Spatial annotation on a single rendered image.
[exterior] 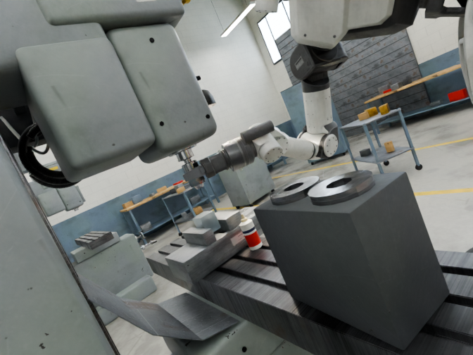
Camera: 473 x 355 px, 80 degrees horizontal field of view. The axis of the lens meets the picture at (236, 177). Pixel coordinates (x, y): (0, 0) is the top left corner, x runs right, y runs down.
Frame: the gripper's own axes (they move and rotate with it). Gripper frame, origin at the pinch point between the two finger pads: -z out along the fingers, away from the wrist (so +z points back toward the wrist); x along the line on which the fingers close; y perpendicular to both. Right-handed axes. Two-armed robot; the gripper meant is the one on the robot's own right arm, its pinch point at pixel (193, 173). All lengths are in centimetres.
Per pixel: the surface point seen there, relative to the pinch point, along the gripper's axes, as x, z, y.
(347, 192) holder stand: 51, 16, 8
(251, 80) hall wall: -865, 319, -170
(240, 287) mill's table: 20.6, -1.5, 27.4
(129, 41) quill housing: 11.4, -0.5, -35.1
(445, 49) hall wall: -455, 616, 1
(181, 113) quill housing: 9.4, 3.7, -15.5
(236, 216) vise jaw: -2.0, 6.5, 17.6
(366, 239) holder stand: 54, 14, 13
